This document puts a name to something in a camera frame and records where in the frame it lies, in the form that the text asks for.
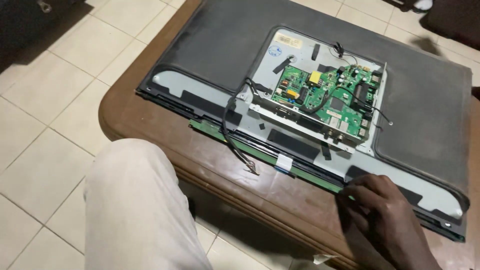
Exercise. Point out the cream label sticker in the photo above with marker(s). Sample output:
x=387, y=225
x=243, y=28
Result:
x=288, y=40

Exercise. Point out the brown wooden table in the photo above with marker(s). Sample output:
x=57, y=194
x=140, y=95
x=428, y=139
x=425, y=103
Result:
x=210, y=161

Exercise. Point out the white shoe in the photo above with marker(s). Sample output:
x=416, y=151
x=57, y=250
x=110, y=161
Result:
x=423, y=4

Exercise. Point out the green main circuit board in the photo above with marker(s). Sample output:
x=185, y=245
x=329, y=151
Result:
x=322, y=97

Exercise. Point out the person's light trouser leg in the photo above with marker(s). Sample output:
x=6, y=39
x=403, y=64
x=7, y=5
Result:
x=142, y=210

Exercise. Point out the person's right hand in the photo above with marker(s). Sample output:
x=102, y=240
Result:
x=386, y=213

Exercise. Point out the dark upholstered furniture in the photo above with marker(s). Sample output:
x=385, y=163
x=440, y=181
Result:
x=453, y=18

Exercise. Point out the person's right fingers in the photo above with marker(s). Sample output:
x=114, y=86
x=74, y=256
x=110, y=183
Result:
x=360, y=204

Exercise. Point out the silver metal connector bracket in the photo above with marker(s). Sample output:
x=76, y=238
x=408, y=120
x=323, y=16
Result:
x=300, y=125

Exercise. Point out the long green strip circuit board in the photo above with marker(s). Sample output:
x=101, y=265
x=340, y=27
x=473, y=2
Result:
x=262, y=154

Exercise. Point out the open flat television back panel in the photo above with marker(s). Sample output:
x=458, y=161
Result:
x=225, y=45

